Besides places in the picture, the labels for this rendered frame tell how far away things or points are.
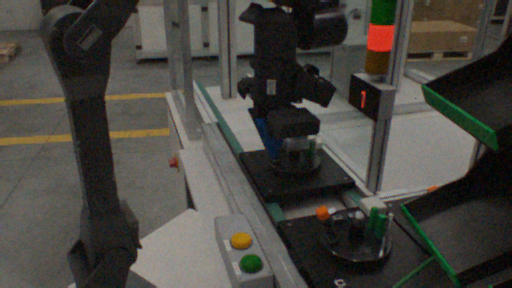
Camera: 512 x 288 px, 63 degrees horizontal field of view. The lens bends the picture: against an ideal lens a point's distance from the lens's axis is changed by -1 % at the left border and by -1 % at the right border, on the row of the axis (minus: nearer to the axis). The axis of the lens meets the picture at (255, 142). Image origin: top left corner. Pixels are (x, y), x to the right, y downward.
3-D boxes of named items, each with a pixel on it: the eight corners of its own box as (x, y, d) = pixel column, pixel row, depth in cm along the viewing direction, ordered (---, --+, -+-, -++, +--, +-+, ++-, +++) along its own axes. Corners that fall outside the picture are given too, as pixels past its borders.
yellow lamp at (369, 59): (371, 75, 88) (374, 52, 86) (359, 69, 93) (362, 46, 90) (392, 73, 90) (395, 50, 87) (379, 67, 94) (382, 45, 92)
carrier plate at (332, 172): (265, 203, 101) (265, 196, 100) (238, 158, 121) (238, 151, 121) (355, 187, 107) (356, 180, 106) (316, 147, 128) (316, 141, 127)
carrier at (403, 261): (324, 311, 71) (330, 253, 66) (277, 228, 92) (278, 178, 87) (444, 280, 78) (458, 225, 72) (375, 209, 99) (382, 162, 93)
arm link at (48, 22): (44, 15, 38) (116, 10, 41) (34, 5, 43) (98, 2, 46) (95, 287, 51) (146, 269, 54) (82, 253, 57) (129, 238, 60)
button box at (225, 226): (238, 306, 79) (237, 281, 76) (214, 238, 97) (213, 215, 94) (274, 297, 81) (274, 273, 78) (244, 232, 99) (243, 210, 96)
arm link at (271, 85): (276, 76, 48) (326, 72, 50) (235, 41, 64) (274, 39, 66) (274, 141, 52) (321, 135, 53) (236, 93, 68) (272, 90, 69)
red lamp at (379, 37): (374, 51, 86) (377, 27, 84) (362, 46, 90) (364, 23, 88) (396, 50, 87) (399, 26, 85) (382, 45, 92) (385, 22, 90)
